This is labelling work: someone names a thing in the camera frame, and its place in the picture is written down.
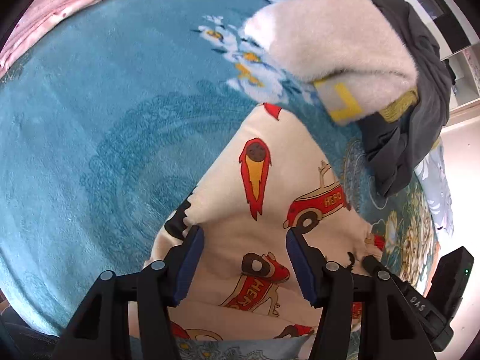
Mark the dark grey sweatshirt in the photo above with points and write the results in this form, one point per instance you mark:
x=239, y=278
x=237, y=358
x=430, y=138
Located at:
x=412, y=131

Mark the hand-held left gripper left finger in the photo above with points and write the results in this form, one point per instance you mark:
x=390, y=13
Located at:
x=189, y=266

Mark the teal floral bed blanket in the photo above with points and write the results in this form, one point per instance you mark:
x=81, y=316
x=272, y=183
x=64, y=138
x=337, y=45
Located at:
x=112, y=120

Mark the olive green knitted sweater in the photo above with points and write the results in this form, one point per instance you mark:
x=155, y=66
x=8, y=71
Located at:
x=397, y=107

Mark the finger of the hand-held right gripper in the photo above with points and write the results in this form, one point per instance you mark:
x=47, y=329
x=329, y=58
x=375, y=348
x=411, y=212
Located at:
x=373, y=263

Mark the glossy white black wardrobe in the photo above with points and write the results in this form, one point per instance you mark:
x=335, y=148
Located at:
x=444, y=18

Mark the fluffy cream sweater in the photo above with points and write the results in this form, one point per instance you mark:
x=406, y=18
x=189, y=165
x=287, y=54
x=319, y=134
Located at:
x=337, y=33

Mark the cream fire truck print garment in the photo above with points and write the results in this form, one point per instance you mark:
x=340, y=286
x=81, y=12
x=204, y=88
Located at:
x=258, y=232

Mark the pink dotted garment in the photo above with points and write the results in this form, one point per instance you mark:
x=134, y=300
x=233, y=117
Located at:
x=48, y=3

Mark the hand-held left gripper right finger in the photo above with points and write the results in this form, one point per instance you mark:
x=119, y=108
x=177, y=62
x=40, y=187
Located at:
x=302, y=270

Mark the white open shelf unit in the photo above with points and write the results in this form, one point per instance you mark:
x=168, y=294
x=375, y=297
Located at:
x=465, y=78

